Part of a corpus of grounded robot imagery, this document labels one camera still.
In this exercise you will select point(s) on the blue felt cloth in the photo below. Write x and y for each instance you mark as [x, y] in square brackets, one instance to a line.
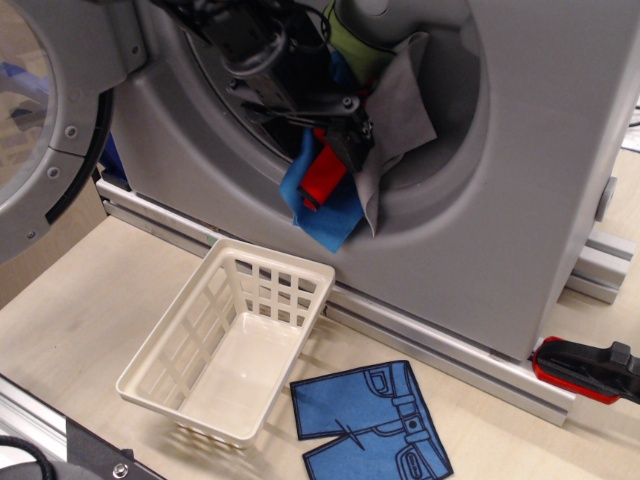
[331, 225]

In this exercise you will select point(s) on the aluminium rail front left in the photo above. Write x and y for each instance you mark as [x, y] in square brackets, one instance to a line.
[27, 417]

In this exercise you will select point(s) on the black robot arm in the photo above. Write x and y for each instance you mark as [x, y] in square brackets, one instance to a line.
[211, 20]

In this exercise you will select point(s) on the green felt cloth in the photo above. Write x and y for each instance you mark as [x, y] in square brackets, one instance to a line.
[365, 61]

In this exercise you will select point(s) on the black bracket with screw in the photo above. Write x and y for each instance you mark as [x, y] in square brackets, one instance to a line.
[88, 450]

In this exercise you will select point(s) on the cream plastic laundry basket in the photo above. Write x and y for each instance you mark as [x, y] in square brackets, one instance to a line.
[217, 360]

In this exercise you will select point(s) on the grey toy washing machine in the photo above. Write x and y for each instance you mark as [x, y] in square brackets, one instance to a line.
[478, 230]

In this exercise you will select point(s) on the grey round machine door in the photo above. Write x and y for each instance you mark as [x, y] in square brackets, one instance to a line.
[60, 64]

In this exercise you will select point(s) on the red felt cloth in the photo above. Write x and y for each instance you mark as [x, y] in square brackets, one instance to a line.
[323, 175]

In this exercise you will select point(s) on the red black clamp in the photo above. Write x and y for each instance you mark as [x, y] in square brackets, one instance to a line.
[605, 375]

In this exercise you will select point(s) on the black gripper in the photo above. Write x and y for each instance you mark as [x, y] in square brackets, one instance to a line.
[282, 77]

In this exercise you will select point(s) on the white felt cloth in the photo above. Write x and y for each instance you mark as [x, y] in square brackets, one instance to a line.
[400, 122]

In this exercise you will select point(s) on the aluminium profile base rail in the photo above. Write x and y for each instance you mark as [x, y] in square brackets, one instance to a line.
[509, 380]

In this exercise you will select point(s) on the blue felt jeans shorts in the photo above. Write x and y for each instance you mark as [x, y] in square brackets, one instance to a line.
[376, 422]

